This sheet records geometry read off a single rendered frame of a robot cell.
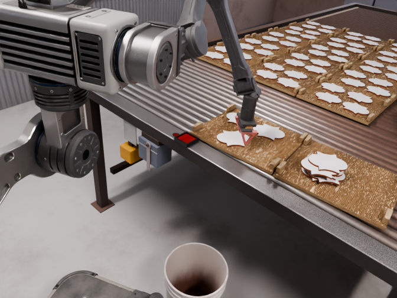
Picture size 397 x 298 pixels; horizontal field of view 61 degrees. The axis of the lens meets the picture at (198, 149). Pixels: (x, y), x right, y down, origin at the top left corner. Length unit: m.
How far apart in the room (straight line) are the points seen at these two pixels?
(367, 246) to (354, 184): 0.28
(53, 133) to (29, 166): 0.12
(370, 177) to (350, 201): 0.20
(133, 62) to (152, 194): 1.89
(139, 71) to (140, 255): 1.59
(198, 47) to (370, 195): 0.84
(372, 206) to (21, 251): 1.90
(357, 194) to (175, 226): 1.32
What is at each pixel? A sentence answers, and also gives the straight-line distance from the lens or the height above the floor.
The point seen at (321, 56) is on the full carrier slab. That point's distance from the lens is 2.77.
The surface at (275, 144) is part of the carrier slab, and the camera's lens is 1.49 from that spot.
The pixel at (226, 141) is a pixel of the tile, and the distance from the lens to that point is 1.44.
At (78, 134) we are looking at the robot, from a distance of 0.98.
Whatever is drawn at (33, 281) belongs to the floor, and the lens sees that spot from 2.18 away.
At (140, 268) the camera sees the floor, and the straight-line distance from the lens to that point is 2.12.
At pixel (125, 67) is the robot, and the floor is 1.45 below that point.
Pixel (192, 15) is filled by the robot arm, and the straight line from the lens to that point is 0.99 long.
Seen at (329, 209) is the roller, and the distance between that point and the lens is 1.28.
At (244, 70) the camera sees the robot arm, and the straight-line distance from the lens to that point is 1.31.
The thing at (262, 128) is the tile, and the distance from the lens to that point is 1.57.
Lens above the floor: 1.71
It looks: 34 degrees down
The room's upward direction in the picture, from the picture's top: 6 degrees clockwise
